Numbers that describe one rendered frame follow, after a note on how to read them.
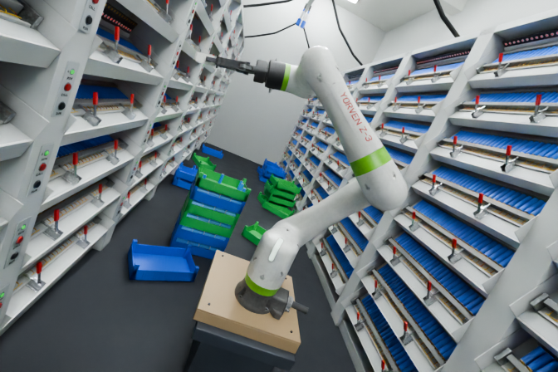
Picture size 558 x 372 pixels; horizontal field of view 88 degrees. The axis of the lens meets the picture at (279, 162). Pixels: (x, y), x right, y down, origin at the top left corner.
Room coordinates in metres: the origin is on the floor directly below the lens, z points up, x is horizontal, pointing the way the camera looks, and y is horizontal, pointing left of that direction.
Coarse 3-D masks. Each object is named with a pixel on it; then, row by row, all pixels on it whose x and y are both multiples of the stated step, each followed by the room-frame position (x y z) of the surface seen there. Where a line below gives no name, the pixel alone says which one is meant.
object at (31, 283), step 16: (96, 224) 1.20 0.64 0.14; (112, 224) 1.23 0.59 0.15; (64, 240) 0.98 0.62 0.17; (80, 240) 1.04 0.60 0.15; (96, 240) 1.13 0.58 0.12; (48, 256) 0.91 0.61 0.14; (64, 256) 0.95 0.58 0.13; (80, 256) 1.01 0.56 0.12; (32, 272) 0.82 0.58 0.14; (48, 272) 0.86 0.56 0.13; (16, 288) 0.75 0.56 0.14; (32, 288) 0.78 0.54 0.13; (16, 304) 0.71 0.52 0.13
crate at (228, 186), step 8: (200, 168) 1.66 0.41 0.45; (200, 176) 1.49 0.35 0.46; (208, 176) 1.69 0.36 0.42; (216, 176) 1.71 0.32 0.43; (224, 176) 1.72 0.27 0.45; (200, 184) 1.49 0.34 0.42; (208, 184) 1.51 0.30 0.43; (216, 184) 1.52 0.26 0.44; (224, 184) 1.71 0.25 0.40; (232, 184) 1.75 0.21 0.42; (216, 192) 1.52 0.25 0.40; (224, 192) 1.54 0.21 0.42; (232, 192) 1.55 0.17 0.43; (240, 192) 1.57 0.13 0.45; (248, 192) 1.58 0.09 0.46; (240, 200) 1.57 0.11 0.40
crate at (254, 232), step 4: (256, 224) 2.20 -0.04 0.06; (244, 228) 2.03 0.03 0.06; (248, 228) 2.12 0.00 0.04; (252, 228) 2.19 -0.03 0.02; (256, 228) 2.21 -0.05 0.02; (260, 228) 2.20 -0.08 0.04; (244, 232) 2.03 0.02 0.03; (248, 232) 2.02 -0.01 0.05; (252, 232) 2.15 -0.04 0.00; (256, 232) 2.18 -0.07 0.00; (260, 232) 2.20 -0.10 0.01; (244, 236) 2.03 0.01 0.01; (248, 236) 2.02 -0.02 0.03; (252, 236) 2.00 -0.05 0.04; (256, 236) 2.12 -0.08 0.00; (260, 236) 2.15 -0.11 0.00; (252, 240) 2.00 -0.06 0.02; (256, 240) 1.99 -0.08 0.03; (256, 244) 1.99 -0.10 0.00
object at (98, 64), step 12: (108, 24) 0.99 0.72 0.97; (96, 36) 0.64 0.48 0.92; (96, 48) 0.64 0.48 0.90; (144, 48) 1.21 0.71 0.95; (96, 60) 0.68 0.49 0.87; (108, 60) 0.76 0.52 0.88; (156, 60) 1.22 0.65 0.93; (84, 72) 0.67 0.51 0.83; (96, 72) 0.72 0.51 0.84; (108, 72) 0.77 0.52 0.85; (120, 72) 0.84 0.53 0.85; (132, 72) 0.91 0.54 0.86; (144, 72) 1.00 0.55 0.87; (156, 72) 1.19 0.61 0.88; (168, 72) 1.23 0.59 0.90; (156, 84) 1.21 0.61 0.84
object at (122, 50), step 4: (100, 36) 0.81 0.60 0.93; (104, 40) 0.80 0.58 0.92; (108, 40) 0.84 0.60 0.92; (100, 44) 0.80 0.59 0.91; (108, 44) 0.83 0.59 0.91; (112, 44) 0.85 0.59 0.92; (120, 48) 0.91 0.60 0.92; (124, 48) 0.93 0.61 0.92; (128, 48) 0.98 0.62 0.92; (120, 52) 0.93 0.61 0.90; (124, 52) 0.93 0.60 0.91; (128, 52) 0.98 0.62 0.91; (132, 52) 1.00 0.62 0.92; (136, 52) 1.05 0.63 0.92; (128, 56) 0.95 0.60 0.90; (132, 56) 1.00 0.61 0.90; (136, 56) 1.06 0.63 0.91; (140, 56) 1.09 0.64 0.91; (144, 56) 1.12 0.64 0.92; (140, 60) 1.11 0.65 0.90
